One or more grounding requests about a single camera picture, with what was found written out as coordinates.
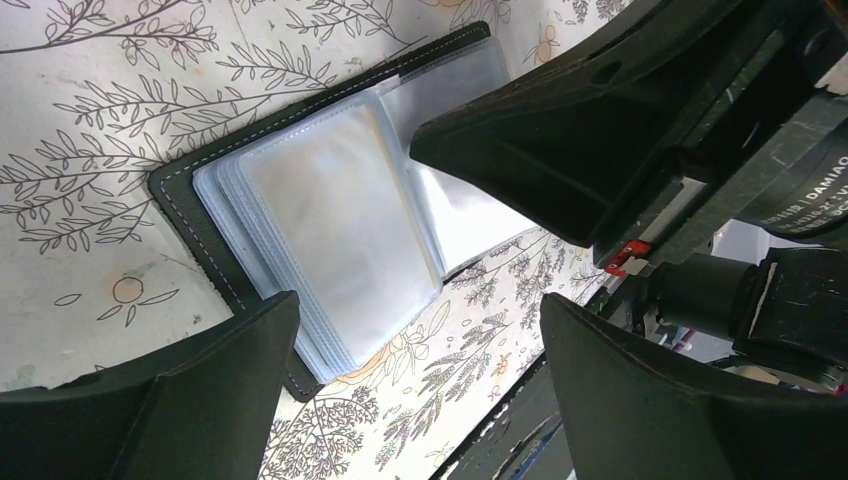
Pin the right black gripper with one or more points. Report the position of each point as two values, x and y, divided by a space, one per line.
725 123

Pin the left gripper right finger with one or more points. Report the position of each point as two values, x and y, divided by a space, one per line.
635 410

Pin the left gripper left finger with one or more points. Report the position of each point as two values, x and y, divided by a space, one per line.
200 408

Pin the black leather card holder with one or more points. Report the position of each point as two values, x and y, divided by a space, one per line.
323 199

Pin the floral table mat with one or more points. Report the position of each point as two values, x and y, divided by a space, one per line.
95 95

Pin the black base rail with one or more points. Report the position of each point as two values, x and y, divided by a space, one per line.
521 438

